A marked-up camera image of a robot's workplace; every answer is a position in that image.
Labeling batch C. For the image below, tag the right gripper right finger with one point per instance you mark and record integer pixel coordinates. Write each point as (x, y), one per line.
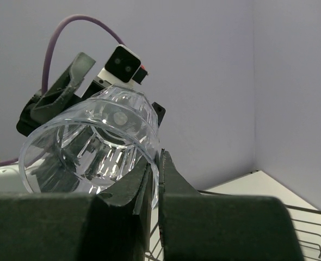
(194, 226)

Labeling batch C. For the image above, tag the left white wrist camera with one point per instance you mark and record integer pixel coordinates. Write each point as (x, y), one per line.
(123, 68)

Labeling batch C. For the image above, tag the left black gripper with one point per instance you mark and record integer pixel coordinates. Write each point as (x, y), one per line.
(43, 107)

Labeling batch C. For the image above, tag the clear glass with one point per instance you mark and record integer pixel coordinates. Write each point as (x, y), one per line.
(93, 144)

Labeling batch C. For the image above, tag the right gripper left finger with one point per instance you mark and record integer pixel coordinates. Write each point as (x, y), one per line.
(112, 225)

